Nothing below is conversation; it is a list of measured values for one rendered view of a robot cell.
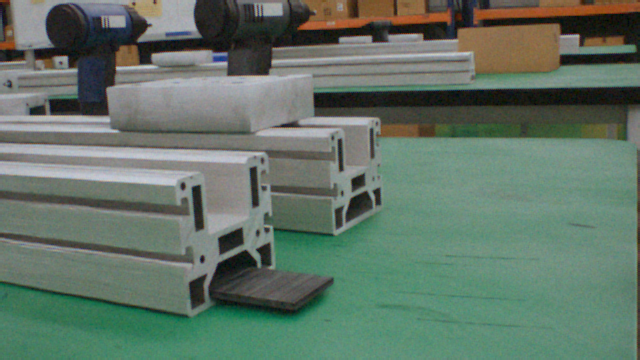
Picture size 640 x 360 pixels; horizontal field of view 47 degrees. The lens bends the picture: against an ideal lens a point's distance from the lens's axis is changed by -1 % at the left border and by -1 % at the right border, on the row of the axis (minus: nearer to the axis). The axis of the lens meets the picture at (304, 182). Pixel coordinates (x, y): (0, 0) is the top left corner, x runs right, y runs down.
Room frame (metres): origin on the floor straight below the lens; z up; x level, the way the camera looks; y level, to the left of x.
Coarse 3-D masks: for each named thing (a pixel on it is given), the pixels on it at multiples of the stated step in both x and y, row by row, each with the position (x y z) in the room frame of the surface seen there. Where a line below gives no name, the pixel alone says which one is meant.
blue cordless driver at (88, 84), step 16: (48, 16) 0.93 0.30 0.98; (64, 16) 0.93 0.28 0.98; (80, 16) 0.92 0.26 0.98; (96, 16) 0.95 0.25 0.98; (112, 16) 0.98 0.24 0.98; (128, 16) 1.01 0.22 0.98; (48, 32) 0.94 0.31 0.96; (64, 32) 0.93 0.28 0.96; (80, 32) 0.92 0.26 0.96; (96, 32) 0.95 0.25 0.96; (112, 32) 0.98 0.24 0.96; (128, 32) 1.01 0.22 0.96; (144, 32) 1.08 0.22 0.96; (64, 48) 0.93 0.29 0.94; (80, 48) 0.94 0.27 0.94; (96, 48) 0.97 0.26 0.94; (112, 48) 0.99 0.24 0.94; (80, 64) 0.96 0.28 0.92; (96, 64) 0.96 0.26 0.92; (112, 64) 0.99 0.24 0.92; (80, 80) 0.95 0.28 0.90; (96, 80) 0.96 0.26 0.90; (112, 80) 0.99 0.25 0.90; (80, 96) 0.95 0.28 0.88; (96, 96) 0.96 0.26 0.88; (80, 112) 0.96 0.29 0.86; (96, 112) 0.96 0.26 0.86
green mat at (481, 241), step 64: (384, 192) 0.74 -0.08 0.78; (448, 192) 0.72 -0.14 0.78; (512, 192) 0.71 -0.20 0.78; (576, 192) 0.69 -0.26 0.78; (320, 256) 0.53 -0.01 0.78; (384, 256) 0.52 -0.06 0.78; (448, 256) 0.51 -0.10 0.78; (512, 256) 0.50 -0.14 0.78; (576, 256) 0.50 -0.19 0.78; (0, 320) 0.43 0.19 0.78; (64, 320) 0.43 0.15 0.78; (128, 320) 0.42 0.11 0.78; (192, 320) 0.42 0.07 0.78; (256, 320) 0.41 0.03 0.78; (320, 320) 0.41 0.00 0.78; (384, 320) 0.40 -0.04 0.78; (448, 320) 0.39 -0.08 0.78; (512, 320) 0.39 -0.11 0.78; (576, 320) 0.38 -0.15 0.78
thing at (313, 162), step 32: (0, 128) 0.78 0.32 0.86; (32, 128) 0.76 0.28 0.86; (64, 128) 0.74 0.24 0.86; (96, 128) 0.72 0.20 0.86; (288, 128) 0.63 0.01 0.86; (320, 128) 0.67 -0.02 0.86; (352, 128) 0.65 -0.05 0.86; (288, 160) 0.60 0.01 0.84; (320, 160) 0.59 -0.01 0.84; (352, 160) 0.65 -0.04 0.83; (288, 192) 0.62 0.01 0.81; (320, 192) 0.60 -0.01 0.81; (352, 192) 0.62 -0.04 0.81; (288, 224) 0.61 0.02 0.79; (320, 224) 0.59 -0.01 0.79; (352, 224) 0.61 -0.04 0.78
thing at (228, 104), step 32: (128, 96) 0.68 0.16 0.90; (160, 96) 0.66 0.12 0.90; (192, 96) 0.64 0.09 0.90; (224, 96) 0.63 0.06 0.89; (256, 96) 0.62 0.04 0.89; (288, 96) 0.67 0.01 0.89; (128, 128) 0.68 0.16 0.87; (160, 128) 0.66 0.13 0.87; (192, 128) 0.65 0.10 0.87; (224, 128) 0.63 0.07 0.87; (256, 128) 0.62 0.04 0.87
